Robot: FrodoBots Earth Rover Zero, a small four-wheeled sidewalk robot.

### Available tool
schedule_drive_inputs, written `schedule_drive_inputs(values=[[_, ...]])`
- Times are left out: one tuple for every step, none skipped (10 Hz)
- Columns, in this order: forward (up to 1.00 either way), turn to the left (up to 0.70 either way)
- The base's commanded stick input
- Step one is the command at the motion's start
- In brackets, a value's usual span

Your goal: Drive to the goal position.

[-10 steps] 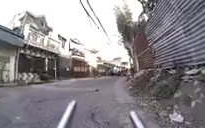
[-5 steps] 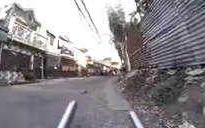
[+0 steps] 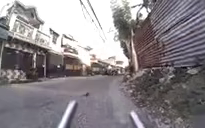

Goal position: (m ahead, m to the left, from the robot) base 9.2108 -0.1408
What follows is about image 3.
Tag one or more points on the row of shop houses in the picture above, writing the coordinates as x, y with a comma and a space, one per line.
33, 50

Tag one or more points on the corrugated metal fence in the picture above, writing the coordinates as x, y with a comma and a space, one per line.
176, 33

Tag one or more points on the robot's own part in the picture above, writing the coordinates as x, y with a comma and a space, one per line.
67, 115
136, 120

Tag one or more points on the grey asphalt road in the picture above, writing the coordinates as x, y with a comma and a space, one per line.
56, 100

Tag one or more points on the tree by fence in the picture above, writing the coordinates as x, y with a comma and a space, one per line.
128, 33

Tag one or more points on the rubble and stone bank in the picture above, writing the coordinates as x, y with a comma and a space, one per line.
166, 93

